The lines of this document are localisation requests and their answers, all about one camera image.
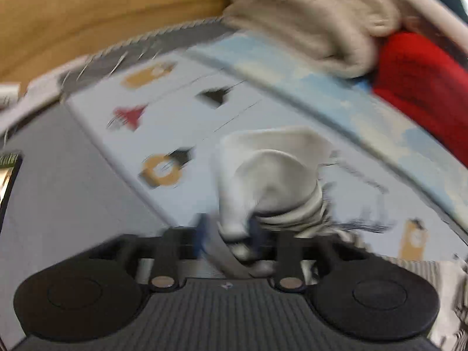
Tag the beige knitted garment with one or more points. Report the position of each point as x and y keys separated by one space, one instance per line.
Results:
x=339 y=36

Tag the black white striped sweater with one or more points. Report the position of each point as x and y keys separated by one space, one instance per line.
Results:
x=270 y=180

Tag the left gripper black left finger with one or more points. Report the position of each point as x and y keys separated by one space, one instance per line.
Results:
x=166 y=251

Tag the light blue patterned quilt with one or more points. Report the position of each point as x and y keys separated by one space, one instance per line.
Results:
x=364 y=118

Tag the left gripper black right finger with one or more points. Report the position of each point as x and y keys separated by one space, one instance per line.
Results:
x=301 y=254

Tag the red knitted garment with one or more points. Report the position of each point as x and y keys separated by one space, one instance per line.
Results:
x=421 y=80

